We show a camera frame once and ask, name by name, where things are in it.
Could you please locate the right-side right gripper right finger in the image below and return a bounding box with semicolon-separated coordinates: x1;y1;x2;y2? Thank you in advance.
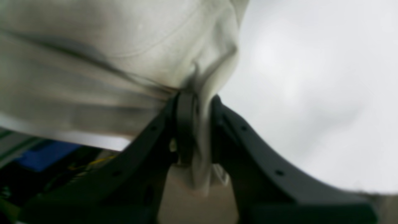
211;96;378;224

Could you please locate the right-side right gripper left finger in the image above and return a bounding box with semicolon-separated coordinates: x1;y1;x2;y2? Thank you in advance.
19;92;197;224

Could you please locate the beige T-shirt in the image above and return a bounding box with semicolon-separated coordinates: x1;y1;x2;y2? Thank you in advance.
1;0;248;196

